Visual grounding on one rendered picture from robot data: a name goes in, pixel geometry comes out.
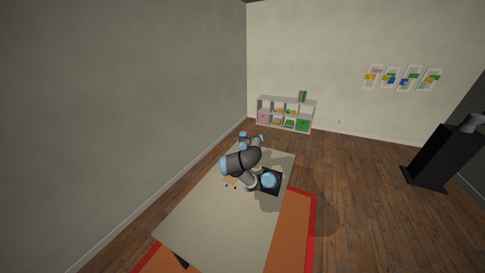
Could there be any tan mat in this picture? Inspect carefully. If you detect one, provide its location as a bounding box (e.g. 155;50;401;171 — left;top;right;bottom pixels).
222;175;238;185

